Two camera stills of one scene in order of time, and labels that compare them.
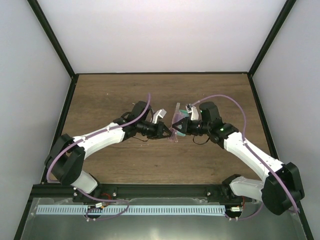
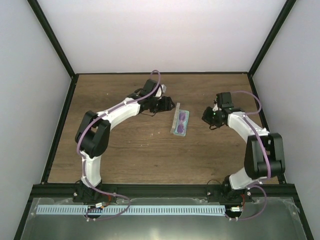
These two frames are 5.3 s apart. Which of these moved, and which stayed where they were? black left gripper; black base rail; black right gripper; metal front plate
Moved: black right gripper; black left gripper
Stayed: black base rail; metal front plate
